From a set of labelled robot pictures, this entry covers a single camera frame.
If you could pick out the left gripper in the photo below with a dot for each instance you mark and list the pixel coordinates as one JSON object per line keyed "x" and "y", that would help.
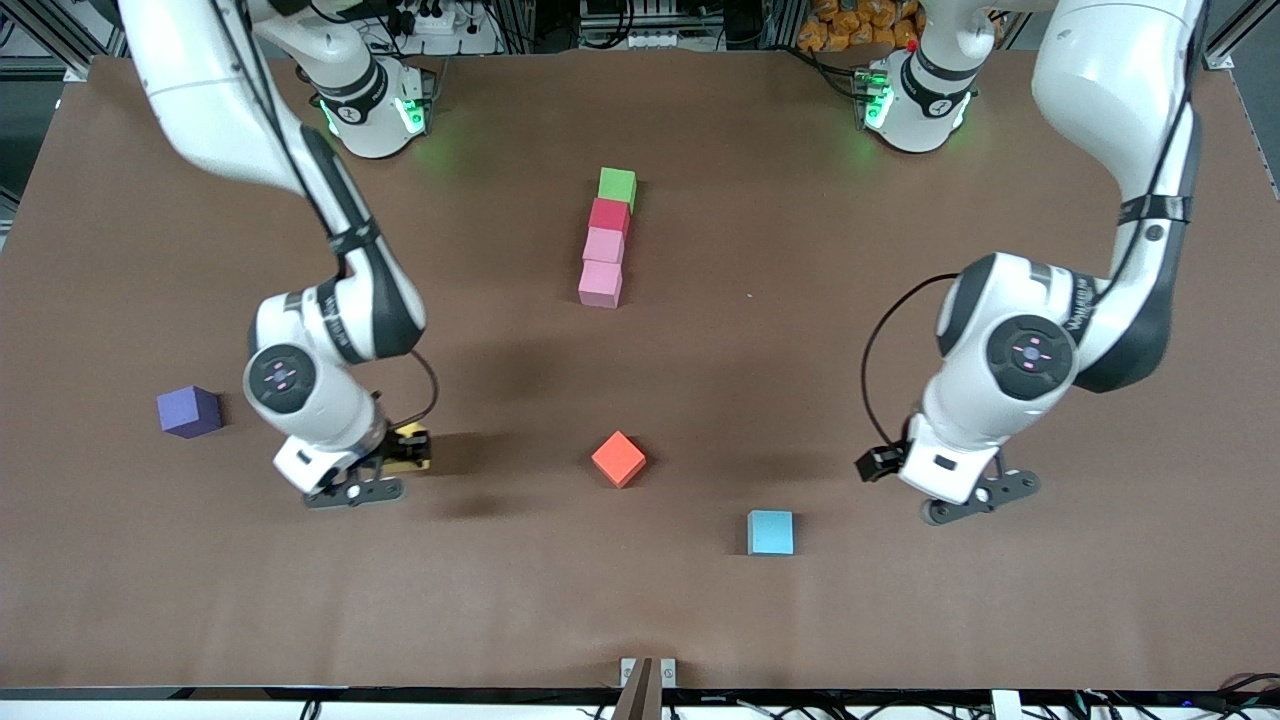
{"x": 882, "y": 463}

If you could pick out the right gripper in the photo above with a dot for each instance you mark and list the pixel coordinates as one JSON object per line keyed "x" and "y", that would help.
{"x": 404, "y": 446}

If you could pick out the yellow foam block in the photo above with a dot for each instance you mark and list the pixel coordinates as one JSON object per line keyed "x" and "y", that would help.
{"x": 410, "y": 452}

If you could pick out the pink foam block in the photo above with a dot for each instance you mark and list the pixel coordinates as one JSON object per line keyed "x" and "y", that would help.
{"x": 600, "y": 284}
{"x": 603, "y": 245}

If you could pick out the red foam block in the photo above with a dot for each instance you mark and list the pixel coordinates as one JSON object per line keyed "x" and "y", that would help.
{"x": 609, "y": 215}

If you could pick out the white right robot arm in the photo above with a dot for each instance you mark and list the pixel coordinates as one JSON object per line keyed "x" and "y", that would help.
{"x": 200, "y": 80}

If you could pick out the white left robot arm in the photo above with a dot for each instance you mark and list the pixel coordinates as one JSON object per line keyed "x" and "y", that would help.
{"x": 1110, "y": 80}

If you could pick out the light blue foam block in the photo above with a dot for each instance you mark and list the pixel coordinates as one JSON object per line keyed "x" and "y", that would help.
{"x": 770, "y": 532}

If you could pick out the orange foam block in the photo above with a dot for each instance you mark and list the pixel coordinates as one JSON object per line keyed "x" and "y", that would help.
{"x": 618, "y": 458}

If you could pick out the purple foam block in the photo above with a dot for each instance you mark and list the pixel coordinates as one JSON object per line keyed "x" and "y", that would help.
{"x": 188, "y": 410}

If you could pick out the brown paper table cover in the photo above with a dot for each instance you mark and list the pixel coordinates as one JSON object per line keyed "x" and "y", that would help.
{"x": 200, "y": 600}

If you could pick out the white tag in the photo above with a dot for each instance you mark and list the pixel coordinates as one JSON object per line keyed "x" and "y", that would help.
{"x": 1005, "y": 706}

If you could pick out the green foam block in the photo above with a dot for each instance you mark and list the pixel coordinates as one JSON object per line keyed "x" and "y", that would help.
{"x": 617, "y": 185}

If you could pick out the white power strip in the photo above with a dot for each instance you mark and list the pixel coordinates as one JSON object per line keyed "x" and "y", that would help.
{"x": 440, "y": 25}

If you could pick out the bag of orange items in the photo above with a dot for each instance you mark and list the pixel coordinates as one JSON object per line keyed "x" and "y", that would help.
{"x": 850, "y": 25}

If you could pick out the metal equipment rack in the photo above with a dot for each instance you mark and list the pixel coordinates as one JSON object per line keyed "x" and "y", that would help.
{"x": 650, "y": 25}

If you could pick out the grey metal bracket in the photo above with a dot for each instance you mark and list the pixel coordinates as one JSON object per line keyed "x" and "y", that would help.
{"x": 668, "y": 672}

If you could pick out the brown camera pole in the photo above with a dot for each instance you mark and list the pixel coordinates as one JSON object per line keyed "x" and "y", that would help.
{"x": 638, "y": 695}

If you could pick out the aluminium frame profile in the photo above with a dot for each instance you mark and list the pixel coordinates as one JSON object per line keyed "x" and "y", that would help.
{"x": 1240, "y": 35}
{"x": 60, "y": 35}

